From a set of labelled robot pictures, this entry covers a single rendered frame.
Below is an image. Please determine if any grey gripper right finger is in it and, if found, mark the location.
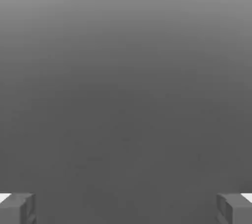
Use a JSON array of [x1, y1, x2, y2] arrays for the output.
[[216, 192, 252, 224]]

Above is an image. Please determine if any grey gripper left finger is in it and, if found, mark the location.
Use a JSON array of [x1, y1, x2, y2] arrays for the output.
[[0, 192, 37, 224]]

